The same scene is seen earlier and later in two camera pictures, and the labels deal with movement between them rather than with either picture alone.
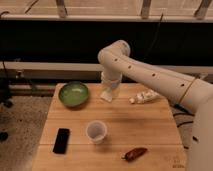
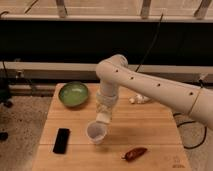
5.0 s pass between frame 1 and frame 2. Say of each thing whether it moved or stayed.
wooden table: stayed
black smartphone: stayed
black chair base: stayed
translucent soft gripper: moved
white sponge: moved
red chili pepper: stayed
